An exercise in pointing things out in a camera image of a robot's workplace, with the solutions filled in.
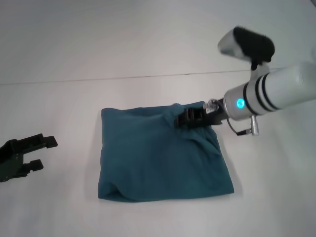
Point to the right silver camera mount bracket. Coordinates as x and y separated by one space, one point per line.
259 72

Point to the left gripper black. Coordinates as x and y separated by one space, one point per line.
10 163

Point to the teal t-shirt with pink print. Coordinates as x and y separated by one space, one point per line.
160 160

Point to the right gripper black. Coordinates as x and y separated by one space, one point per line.
214 117

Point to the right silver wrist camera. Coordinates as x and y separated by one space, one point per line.
244 47

